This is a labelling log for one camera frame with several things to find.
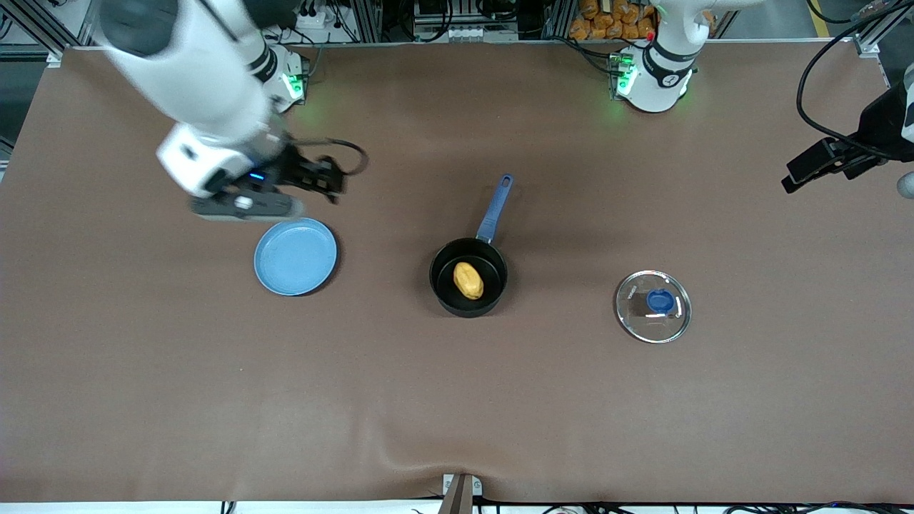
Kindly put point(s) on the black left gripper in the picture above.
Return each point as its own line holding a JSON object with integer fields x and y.
{"x": 880, "y": 123}

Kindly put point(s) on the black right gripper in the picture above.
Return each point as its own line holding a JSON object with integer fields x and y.
{"x": 295, "y": 169}

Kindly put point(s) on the yellow potato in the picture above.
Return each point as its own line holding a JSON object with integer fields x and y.
{"x": 468, "y": 280}

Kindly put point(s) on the glass lid with blue knob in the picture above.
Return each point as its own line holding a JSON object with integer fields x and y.
{"x": 643, "y": 321}

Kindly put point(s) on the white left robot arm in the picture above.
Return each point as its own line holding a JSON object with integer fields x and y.
{"x": 657, "y": 86}

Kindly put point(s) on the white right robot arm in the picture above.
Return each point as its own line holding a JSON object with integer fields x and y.
{"x": 200, "y": 78}

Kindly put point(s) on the blue round plate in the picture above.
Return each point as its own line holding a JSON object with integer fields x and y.
{"x": 296, "y": 260}

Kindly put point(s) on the white power strip with plugs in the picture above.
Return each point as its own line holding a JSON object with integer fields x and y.
{"x": 314, "y": 14}

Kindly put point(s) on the white terminal strip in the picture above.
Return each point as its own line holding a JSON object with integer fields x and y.
{"x": 471, "y": 33}

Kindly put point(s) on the brown table cover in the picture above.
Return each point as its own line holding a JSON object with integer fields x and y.
{"x": 457, "y": 400}

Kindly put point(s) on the bag of orange buns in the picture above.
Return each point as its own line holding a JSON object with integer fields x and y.
{"x": 614, "y": 21}

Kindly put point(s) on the aluminium frame profile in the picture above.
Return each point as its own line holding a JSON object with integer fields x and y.
{"x": 882, "y": 28}
{"x": 43, "y": 28}

